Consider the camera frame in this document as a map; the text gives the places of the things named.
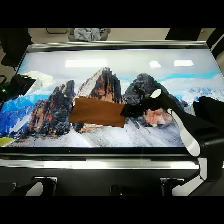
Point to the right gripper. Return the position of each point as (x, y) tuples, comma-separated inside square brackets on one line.
[(135, 110)]

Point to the brown T-shirt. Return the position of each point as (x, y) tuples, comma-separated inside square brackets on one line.
[(95, 111)]

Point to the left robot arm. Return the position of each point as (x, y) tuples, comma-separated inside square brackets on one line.
[(15, 87)]

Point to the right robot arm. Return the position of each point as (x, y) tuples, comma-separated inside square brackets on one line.
[(186, 128)]

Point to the patterned grey garment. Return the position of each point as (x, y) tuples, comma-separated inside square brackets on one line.
[(87, 33)]

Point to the silver frame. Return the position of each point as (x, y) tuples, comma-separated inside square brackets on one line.
[(100, 164)]

